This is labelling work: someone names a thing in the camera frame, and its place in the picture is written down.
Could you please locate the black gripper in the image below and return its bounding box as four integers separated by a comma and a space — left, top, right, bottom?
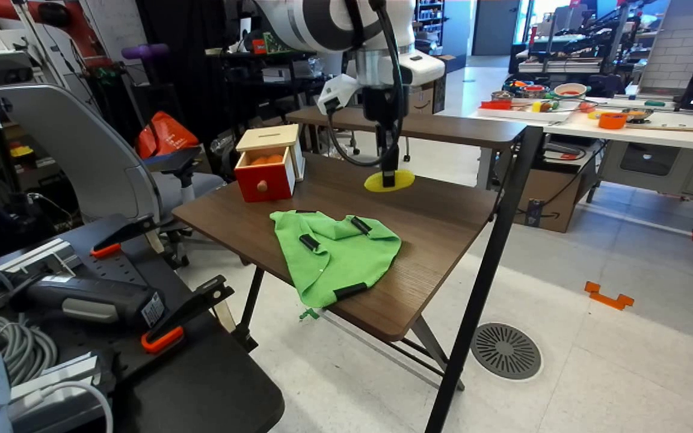
362, 85, 409, 187

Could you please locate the wooden box with slot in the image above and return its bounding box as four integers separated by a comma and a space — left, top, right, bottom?
235, 122, 306, 180

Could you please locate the long dark wooden table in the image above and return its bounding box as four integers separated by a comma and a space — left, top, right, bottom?
286, 106, 524, 150

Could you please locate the round floor drain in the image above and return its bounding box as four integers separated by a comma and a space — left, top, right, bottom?
471, 323, 541, 380

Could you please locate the yellow disc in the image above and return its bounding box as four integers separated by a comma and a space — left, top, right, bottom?
364, 169, 413, 192

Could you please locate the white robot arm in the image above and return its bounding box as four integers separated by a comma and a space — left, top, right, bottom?
253, 0, 445, 192

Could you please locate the grey swivel chair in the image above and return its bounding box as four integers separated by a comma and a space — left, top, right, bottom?
0, 85, 224, 267

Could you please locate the red orange wooden drawer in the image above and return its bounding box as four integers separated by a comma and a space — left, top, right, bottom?
234, 150, 295, 203

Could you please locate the green cloth with black patches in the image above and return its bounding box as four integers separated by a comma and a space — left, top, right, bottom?
270, 209, 405, 315

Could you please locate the orange floor marker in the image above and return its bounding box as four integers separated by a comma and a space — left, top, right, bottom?
584, 281, 636, 311

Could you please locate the orange bag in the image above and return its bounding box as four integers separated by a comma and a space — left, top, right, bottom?
138, 110, 199, 160

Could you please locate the black clamp with orange handle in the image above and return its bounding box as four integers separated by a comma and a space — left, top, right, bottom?
139, 278, 234, 356

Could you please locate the dark wooden folding table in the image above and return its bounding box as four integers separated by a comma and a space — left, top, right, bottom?
172, 153, 547, 433

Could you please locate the white table with toys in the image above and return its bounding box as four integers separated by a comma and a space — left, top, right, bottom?
477, 82, 693, 150

